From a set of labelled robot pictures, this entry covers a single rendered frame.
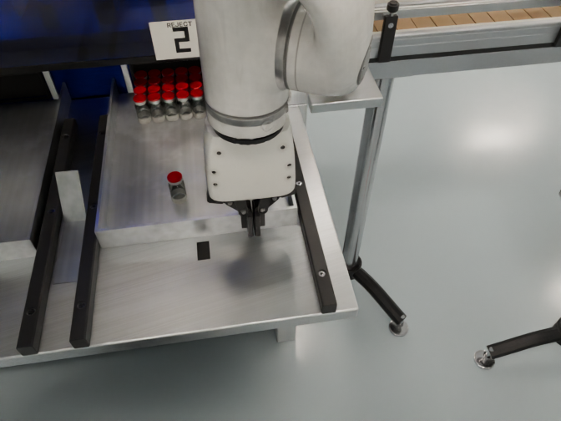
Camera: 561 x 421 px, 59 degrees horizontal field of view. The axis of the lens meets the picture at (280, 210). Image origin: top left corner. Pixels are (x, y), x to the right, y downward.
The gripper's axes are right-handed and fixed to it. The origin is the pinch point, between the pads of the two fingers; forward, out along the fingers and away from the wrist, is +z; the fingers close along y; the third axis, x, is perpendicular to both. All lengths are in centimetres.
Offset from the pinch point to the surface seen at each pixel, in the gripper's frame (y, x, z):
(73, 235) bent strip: 23.7, -4.2, 4.3
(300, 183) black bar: -7.6, -7.5, 2.0
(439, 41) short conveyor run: -40, -38, -1
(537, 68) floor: -159, -157, 85
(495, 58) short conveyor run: -52, -39, 3
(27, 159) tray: 32.6, -20.6, 3.8
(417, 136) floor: -83, -116, 87
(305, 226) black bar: -6.9, 0.5, 2.2
